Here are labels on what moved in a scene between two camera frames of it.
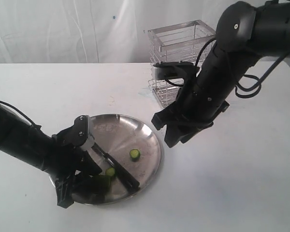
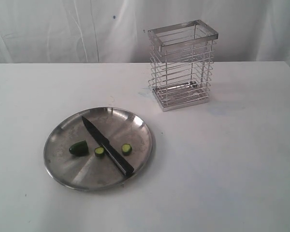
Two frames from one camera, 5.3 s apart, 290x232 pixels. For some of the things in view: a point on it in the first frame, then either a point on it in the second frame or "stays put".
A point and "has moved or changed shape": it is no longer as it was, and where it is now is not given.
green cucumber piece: x=100 y=184 has moved or changed shape
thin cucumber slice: x=135 y=155 → x=126 y=149
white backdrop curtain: x=77 y=31 stays put
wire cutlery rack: x=190 y=41 stays put
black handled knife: x=120 y=172 → x=119 y=159
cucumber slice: x=110 y=171 → x=99 y=152
